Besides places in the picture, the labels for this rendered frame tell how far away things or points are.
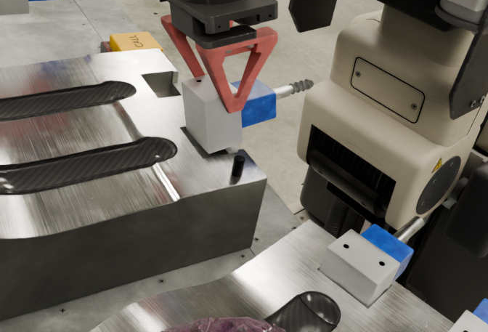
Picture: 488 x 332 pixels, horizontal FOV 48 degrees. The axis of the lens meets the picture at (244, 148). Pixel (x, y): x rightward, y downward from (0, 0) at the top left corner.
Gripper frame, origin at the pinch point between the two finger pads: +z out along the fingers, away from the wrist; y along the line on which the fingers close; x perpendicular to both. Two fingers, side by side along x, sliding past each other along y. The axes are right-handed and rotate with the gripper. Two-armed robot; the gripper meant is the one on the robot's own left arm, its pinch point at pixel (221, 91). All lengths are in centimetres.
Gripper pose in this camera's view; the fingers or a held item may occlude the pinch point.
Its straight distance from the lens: 51.4
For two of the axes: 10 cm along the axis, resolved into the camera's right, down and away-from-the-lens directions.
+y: 4.9, 4.5, -7.4
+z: 0.3, 8.4, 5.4
